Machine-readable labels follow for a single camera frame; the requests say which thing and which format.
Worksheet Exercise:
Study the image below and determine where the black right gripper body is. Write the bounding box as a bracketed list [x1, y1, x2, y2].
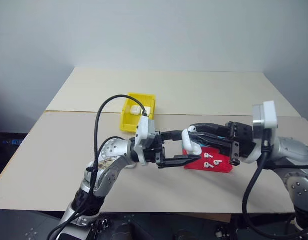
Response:
[224, 120, 256, 167]

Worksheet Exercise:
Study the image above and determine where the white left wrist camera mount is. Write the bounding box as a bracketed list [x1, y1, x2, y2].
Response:
[133, 115, 157, 167]

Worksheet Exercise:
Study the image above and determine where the yellow plastic bin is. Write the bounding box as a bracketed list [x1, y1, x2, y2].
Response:
[119, 92, 157, 133]

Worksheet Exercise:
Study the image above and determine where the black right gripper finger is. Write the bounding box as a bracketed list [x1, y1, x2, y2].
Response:
[190, 133, 235, 157]
[187, 122, 231, 138]

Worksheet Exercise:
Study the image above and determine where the dark cabinet beside table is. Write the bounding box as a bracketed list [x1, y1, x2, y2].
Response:
[0, 131, 28, 185]

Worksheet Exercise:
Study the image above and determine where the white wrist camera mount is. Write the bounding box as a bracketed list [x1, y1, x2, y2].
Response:
[133, 115, 157, 167]
[240, 100, 279, 165]

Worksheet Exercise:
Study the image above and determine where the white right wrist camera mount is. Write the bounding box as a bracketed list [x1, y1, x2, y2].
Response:
[240, 100, 279, 165]

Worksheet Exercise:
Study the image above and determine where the red earbud tray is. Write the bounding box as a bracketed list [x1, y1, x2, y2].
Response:
[181, 145, 234, 174]

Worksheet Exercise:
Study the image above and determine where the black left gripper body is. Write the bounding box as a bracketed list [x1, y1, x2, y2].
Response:
[143, 131, 167, 170]

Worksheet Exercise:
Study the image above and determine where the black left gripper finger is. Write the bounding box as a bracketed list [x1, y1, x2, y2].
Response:
[157, 154, 202, 170]
[160, 129, 184, 144]

